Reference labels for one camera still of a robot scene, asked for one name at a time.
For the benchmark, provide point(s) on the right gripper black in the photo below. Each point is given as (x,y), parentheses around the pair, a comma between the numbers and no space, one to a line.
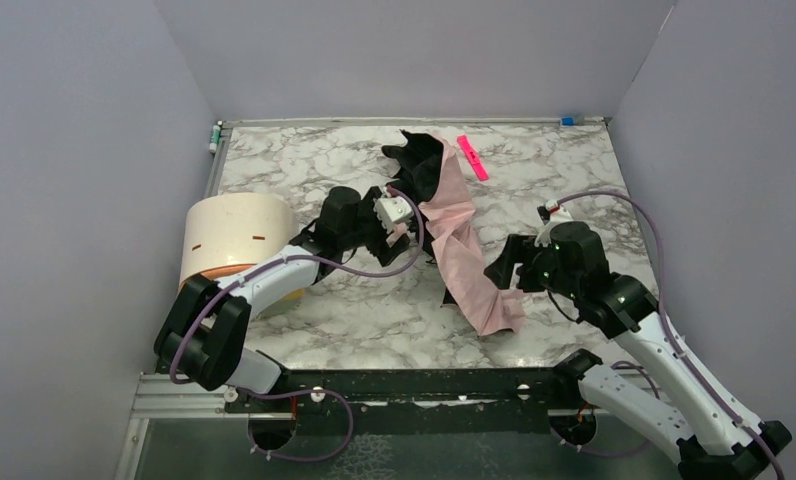
(516,258)

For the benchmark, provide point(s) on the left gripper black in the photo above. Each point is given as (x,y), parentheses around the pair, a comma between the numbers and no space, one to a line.
(410,180)

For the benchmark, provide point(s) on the pink folding umbrella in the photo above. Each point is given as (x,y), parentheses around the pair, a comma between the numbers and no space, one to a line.
(430,174)

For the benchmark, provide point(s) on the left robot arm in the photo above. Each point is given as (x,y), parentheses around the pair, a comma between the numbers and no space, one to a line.
(202,340)

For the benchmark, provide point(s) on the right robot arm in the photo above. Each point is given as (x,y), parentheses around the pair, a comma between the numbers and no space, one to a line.
(706,432)

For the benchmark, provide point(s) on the cream cylindrical umbrella bin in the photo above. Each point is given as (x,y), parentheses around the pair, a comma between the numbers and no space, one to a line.
(227,234)

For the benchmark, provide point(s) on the pink highlighter marker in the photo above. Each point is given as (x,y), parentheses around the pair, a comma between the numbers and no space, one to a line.
(472,158)

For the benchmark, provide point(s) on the green white marker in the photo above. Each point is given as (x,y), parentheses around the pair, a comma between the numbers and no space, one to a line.
(215,138)

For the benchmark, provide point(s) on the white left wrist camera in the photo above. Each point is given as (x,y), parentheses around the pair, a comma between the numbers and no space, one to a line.
(392,212)

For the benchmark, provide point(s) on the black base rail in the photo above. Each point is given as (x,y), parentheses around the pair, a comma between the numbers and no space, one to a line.
(530,400)

